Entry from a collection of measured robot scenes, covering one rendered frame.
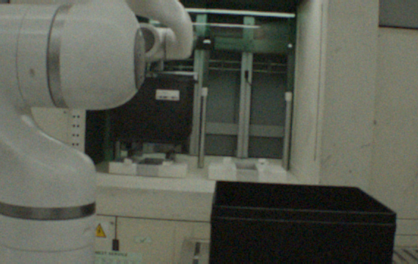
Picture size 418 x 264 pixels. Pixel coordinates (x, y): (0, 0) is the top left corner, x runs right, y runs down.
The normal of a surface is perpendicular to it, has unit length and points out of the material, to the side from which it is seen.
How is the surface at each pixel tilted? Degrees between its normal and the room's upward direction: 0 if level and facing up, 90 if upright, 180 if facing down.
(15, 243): 90
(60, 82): 120
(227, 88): 90
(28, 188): 90
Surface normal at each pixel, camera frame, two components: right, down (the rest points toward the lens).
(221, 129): -0.03, 0.05
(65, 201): 0.59, 0.05
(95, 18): 0.13, -0.61
